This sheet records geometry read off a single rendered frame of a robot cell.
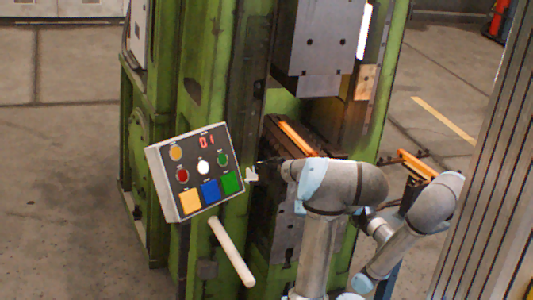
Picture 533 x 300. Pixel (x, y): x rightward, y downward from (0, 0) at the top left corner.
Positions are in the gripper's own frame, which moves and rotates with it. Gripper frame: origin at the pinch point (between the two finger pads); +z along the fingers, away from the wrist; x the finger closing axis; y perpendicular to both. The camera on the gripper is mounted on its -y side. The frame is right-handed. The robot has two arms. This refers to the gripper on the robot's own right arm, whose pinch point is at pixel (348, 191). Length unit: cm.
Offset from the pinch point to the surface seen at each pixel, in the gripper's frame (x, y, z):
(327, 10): -5, -63, 31
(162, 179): -72, -9, 10
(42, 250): -110, 100, 121
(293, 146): -4.1, 0.9, 40.9
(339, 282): 42, 93, 45
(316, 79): -4.4, -34.7, 30.7
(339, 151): 15.7, 1.9, 33.8
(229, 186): -44.5, -0.2, 13.5
